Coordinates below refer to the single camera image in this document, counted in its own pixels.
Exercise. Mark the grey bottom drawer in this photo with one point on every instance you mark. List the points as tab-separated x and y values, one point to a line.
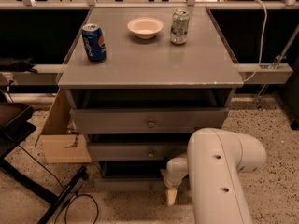
156	175

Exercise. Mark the grey middle drawer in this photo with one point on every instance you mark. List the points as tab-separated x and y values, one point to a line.
136	152

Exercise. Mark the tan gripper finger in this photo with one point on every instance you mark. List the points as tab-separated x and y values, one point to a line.
171	195

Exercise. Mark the black bag on rail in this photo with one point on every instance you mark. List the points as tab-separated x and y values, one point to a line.
16	65

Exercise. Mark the grey drawer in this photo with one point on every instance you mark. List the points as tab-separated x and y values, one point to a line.
156	175
136	152
147	120

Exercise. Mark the blue Pepsi can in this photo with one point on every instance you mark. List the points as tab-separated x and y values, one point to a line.
94	42

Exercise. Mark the green silver soda can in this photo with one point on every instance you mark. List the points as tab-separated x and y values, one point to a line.
179	26

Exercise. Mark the grey drawer cabinet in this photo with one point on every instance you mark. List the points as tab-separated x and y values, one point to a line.
150	73

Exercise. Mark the white bowl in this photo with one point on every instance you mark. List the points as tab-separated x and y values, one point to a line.
145	27

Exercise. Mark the cardboard box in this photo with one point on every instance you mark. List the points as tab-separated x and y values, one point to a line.
59	137

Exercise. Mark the grey top drawer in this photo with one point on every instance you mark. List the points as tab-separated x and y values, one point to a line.
147	120

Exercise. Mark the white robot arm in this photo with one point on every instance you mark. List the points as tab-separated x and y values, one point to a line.
213	160

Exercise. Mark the metal railing beam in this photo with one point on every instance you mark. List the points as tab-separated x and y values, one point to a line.
49	74

